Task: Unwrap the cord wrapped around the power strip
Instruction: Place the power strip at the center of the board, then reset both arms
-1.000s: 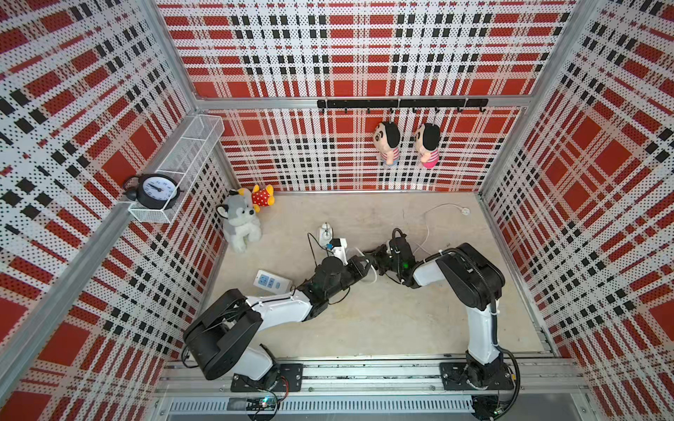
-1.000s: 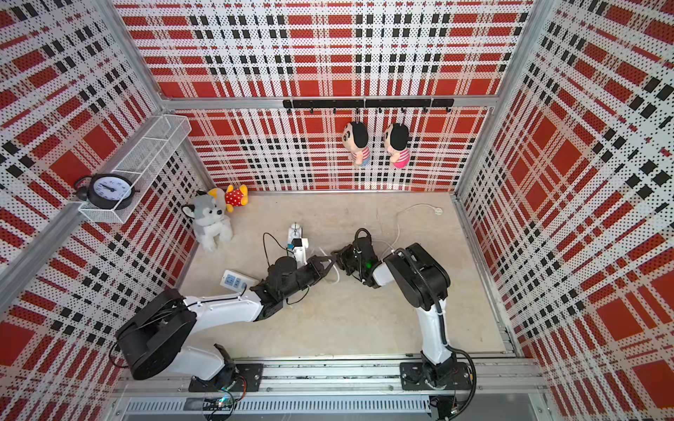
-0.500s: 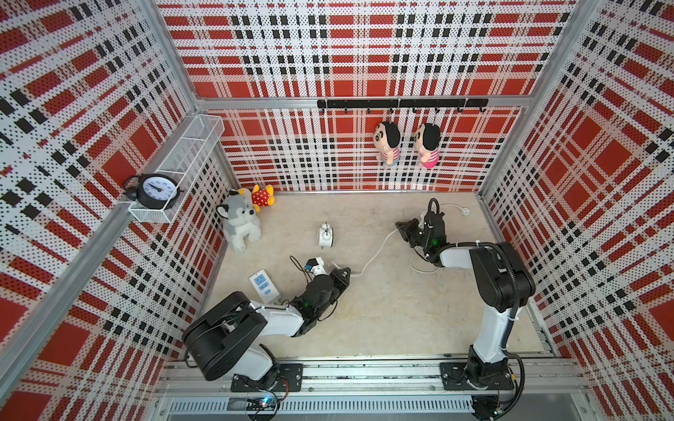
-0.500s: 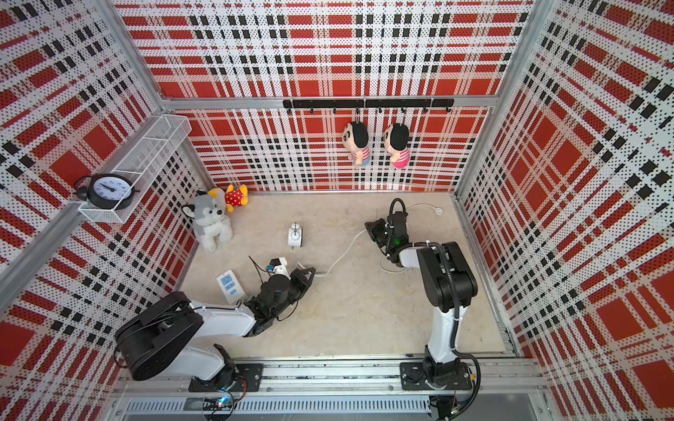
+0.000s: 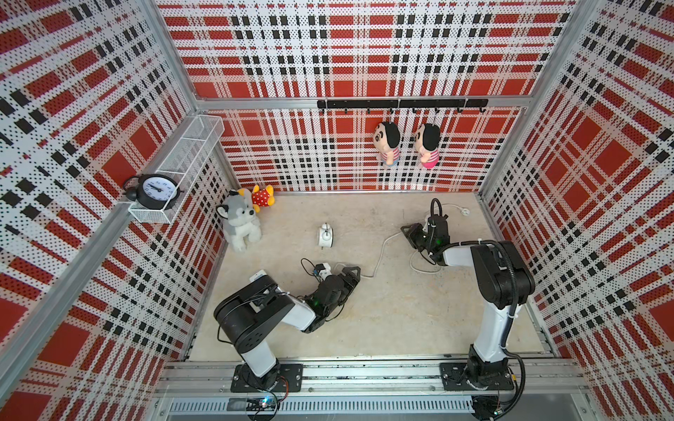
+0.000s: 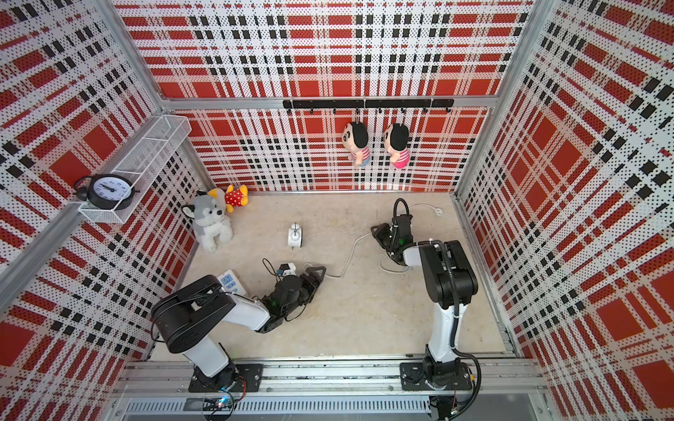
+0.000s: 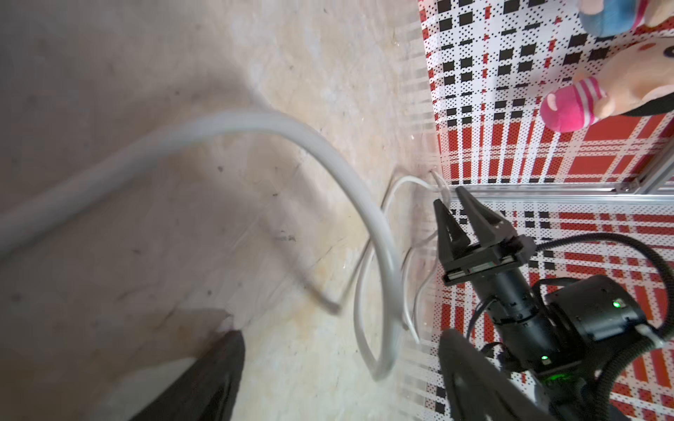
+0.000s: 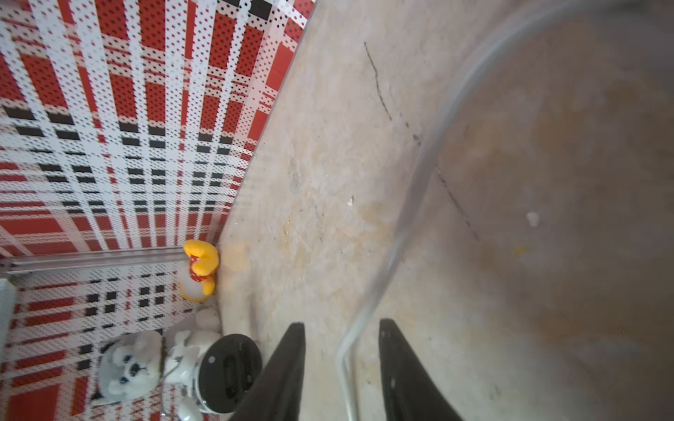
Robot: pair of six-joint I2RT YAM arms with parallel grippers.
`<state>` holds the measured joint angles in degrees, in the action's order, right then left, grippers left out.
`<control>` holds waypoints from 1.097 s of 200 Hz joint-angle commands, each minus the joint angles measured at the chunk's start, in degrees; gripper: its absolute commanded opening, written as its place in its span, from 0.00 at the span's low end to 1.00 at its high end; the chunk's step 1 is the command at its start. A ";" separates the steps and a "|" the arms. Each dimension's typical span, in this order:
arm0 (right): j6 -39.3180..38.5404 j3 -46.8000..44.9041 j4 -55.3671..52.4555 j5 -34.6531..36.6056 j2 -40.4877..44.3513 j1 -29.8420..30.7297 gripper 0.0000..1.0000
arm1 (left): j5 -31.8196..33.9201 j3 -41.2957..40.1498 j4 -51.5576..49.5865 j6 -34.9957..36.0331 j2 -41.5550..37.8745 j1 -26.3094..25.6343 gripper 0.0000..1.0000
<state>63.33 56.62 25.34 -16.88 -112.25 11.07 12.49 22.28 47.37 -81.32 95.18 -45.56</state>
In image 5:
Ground black hook rail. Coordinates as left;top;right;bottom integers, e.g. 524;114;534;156
317;98;489;112

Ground black round clock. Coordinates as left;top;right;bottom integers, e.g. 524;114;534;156
123;174;181;211

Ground white power cord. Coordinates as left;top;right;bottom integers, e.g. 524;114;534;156
336;203;471;280

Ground small white alarm clock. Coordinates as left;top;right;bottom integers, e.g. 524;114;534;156
318;223;335;248

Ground plush doll blue shorts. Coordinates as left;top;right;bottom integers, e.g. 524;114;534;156
373;122;401;168

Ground red yellow plush toy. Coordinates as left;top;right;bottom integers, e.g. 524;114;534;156
237;185;276;213

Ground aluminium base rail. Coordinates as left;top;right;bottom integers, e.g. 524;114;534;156
149;355;598;420

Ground plush doll pink shorts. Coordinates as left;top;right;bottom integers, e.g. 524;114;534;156
414;124;441;169

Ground grey husky plush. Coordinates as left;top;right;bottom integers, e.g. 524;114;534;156
216;191;263;253

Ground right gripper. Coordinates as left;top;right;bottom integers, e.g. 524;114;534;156
401;222;435;252

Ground white power strip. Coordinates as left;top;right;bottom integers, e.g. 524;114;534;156
249;269;267;282

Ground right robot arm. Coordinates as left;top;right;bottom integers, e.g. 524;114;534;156
401;214;535;390

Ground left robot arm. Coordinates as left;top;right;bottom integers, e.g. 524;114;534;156
213;266;362;392

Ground white wire basket shelf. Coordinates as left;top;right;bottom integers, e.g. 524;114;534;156
128;115;224;225

